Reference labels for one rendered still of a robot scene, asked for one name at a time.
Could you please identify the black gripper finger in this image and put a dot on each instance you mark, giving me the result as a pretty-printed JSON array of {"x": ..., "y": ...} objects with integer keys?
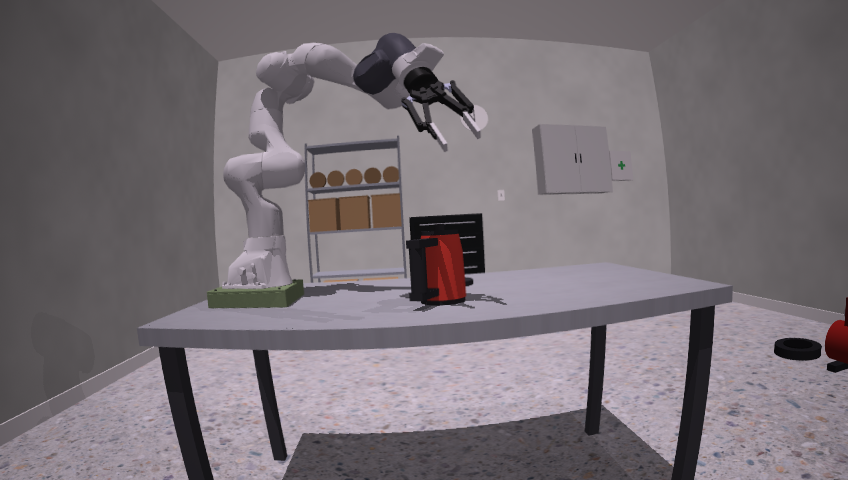
[
  {"x": 463, "y": 111},
  {"x": 428, "y": 125}
]

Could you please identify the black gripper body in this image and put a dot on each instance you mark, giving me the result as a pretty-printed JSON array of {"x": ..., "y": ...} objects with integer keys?
[{"x": 422, "y": 77}]

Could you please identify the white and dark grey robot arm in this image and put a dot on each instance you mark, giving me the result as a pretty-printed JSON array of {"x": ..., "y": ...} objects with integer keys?
[{"x": 263, "y": 264}]

